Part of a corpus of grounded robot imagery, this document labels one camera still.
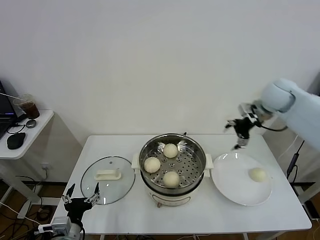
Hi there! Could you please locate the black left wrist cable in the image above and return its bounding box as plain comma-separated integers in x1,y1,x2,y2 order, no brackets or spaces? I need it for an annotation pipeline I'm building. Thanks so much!
76,216,86,240

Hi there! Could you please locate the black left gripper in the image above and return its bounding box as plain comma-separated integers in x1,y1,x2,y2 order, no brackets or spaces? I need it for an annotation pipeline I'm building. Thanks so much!
61,181,102,219

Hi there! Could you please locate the white steamed baozi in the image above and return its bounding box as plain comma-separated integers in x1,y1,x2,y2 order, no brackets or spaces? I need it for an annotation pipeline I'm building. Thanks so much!
162,170,181,189
248,167,267,183
163,143,179,159
143,156,161,174

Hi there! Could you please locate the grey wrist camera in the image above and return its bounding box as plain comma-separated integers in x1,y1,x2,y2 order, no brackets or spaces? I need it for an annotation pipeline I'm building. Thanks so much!
37,216,73,235
237,102,261,124

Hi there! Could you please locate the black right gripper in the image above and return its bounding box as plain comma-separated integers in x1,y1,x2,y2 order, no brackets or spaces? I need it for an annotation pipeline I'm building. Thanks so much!
223,117,256,151

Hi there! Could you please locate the plastic cup dark drink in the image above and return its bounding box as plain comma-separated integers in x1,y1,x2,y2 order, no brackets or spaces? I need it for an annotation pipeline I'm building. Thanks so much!
12,93,41,120

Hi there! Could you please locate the white floor cable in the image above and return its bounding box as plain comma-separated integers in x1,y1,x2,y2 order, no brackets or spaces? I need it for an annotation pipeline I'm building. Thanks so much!
0,199,52,230

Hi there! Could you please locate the black cable by laptop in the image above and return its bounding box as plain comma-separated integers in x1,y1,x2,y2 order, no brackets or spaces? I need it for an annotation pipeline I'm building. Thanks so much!
6,116,28,134

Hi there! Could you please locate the black laptop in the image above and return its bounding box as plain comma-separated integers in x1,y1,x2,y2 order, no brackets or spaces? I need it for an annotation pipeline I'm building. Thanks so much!
0,79,20,140

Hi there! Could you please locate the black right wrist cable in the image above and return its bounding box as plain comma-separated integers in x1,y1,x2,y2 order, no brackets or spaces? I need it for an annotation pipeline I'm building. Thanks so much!
259,123,290,132

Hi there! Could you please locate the black floor cable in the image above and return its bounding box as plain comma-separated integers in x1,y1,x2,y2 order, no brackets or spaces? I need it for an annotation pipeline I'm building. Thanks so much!
16,175,43,186

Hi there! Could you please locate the white round plate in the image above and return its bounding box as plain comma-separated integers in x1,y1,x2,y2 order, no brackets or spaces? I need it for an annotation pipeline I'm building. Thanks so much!
211,152,273,207

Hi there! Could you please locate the black cable with adapter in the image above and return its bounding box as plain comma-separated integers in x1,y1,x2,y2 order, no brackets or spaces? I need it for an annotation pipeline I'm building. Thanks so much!
286,139,306,180

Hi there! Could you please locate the stainless steel steamer basket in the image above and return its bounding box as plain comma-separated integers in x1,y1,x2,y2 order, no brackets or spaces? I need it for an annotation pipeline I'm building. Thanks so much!
138,134,208,195

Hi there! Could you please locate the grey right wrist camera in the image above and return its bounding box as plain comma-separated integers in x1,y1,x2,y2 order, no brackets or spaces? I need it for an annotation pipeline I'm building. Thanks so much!
237,102,261,124

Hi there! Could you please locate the round glass pot lid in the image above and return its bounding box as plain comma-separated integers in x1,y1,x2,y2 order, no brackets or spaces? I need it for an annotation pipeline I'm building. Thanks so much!
80,155,136,206

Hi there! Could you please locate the thin drinking straw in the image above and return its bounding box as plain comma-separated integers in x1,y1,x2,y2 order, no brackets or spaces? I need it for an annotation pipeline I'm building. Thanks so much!
0,91,26,100

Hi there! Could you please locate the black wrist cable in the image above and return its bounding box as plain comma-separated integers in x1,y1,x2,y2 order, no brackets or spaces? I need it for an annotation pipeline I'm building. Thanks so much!
259,123,290,132
76,216,86,240

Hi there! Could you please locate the black computer mouse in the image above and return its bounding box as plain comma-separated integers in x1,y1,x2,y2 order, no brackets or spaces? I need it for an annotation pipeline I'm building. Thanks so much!
6,132,27,150

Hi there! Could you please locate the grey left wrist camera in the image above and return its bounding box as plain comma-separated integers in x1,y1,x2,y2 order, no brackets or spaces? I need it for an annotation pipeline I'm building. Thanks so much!
37,216,73,235

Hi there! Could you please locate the white side table with laptop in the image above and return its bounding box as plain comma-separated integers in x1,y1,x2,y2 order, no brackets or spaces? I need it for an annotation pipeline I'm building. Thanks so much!
0,109,85,221

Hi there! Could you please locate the white hanging cable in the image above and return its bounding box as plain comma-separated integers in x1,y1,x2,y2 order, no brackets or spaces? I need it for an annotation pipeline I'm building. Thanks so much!
277,134,300,162

